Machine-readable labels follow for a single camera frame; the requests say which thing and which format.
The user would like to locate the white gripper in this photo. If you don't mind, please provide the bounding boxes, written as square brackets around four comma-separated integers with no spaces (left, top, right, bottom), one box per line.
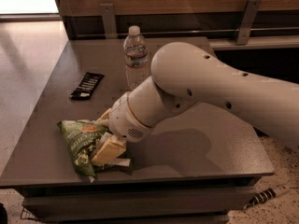
[91,92,153,166]

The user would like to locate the green jalapeno chip bag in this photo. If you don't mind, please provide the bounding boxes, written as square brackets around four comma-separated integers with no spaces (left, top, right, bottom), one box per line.
[57,120,131,183]

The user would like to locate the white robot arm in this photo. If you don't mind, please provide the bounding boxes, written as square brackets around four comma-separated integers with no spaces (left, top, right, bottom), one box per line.
[96,42,299,151]

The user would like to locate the black snack bar wrapper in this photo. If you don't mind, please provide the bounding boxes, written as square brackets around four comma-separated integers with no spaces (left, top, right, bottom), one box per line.
[70,72,105,100]

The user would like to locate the clear plastic water bottle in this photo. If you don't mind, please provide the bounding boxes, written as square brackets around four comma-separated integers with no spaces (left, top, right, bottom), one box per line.
[123,25,150,91]

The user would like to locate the grey table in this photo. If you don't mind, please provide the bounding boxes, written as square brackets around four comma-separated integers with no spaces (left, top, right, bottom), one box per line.
[0,40,274,224]

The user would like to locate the black white striped floor object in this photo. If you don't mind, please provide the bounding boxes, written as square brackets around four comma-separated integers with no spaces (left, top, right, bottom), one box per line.
[244,185,290,209]

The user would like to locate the left metal bracket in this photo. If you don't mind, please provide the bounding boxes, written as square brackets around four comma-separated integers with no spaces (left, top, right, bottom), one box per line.
[100,3,118,39]

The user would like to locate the metal bracket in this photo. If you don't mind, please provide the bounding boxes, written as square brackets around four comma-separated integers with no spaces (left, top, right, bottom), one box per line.
[100,3,118,39]
[235,0,262,45]

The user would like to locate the right metal bracket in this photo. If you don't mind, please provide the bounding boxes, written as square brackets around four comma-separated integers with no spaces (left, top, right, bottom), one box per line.
[235,0,262,45]

